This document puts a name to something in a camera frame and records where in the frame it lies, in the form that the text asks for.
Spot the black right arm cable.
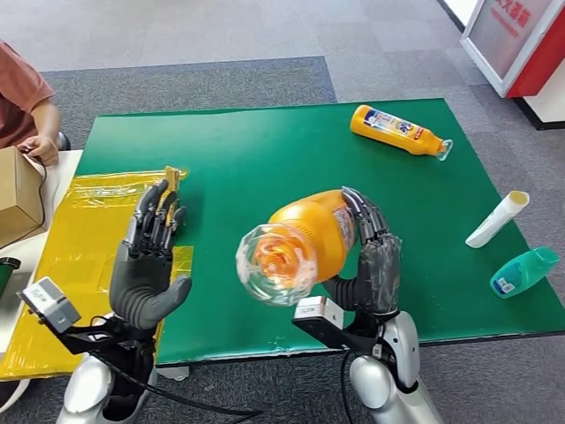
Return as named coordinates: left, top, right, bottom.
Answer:
left=339, top=350, right=357, bottom=424

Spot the green table mat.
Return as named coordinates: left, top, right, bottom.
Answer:
left=75, top=98, right=565, bottom=367

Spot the teal plastic bottle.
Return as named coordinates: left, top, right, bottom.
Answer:
left=489, top=246, right=561, bottom=300

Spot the dark green round object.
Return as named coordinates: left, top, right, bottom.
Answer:
left=0, top=256, right=22, bottom=299

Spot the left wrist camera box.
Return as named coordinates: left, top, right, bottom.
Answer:
left=17, top=276, right=82, bottom=336

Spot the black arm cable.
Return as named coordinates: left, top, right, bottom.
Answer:
left=88, top=350, right=263, bottom=421
left=339, top=350, right=357, bottom=424

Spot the orange bottle with clear cap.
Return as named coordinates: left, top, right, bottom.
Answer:
left=349, top=104, right=454, bottom=163
left=235, top=189, right=359, bottom=307

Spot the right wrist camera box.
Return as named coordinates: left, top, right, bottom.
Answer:
left=292, top=295, right=381, bottom=353

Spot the brown cardboard box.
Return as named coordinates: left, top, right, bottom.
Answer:
left=0, top=146, right=47, bottom=251

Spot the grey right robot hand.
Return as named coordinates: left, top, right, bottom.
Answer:
left=321, top=186, right=403, bottom=318

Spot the yellow wrapped cardboard tray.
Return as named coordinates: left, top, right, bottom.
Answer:
left=0, top=166, right=195, bottom=382

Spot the red and white sign stand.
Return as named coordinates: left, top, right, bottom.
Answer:
left=459, top=0, right=565, bottom=100

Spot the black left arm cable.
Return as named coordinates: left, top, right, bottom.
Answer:
left=88, top=350, right=263, bottom=421

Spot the thin black cable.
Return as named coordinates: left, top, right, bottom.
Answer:
left=20, top=150, right=48, bottom=241

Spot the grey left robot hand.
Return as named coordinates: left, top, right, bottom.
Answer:
left=108, top=179, right=193, bottom=332

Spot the white tube with yellow cap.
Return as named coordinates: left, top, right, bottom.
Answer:
left=465, top=190, right=531, bottom=250

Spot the person's hand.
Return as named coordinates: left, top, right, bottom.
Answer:
left=17, top=134, right=60, bottom=168

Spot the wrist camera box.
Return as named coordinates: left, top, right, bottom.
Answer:
left=292, top=295, right=381, bottom=353
left=17, top=276, right=82, bottom=336

